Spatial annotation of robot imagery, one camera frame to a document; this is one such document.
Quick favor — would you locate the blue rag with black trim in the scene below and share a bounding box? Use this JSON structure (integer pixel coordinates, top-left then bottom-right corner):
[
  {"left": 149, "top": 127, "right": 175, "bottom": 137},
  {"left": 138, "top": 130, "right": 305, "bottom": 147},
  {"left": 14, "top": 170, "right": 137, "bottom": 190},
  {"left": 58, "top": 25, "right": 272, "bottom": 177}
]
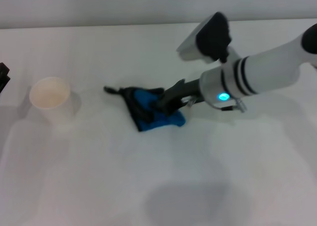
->
[{"left": 103, "top": 86, "right": 187, "bottom": 133}]

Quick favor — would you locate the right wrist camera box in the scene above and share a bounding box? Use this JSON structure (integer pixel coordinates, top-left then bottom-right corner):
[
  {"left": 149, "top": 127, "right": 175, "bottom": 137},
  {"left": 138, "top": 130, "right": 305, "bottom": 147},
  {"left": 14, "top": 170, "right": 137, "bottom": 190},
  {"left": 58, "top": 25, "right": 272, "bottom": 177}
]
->
[{"left": 176, "top": 11, "right": 233, "bottom": 64}]

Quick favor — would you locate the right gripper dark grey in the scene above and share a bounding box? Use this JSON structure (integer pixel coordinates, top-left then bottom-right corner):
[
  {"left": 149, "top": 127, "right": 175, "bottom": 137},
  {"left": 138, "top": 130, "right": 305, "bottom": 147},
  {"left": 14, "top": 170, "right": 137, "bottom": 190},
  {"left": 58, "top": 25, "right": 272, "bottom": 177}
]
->
[{"left": 154, "top": 78, "right": 207, "bottom": 117}]

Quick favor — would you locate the white paper cup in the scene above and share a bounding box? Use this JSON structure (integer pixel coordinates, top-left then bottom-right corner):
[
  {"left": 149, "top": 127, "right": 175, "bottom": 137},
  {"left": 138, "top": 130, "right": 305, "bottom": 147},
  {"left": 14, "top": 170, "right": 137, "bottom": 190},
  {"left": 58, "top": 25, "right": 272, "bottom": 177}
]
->
[{"left": 29, "top": 76, "right": 72, "bottom": 133}]

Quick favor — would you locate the thin wrist cable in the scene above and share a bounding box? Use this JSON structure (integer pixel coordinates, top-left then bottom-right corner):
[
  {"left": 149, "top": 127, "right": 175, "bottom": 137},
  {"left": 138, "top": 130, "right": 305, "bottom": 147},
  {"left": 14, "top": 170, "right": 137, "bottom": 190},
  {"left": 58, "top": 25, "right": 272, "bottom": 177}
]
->
[{"left": 210, "top": 98, "right": 248, "bottom": 113}]

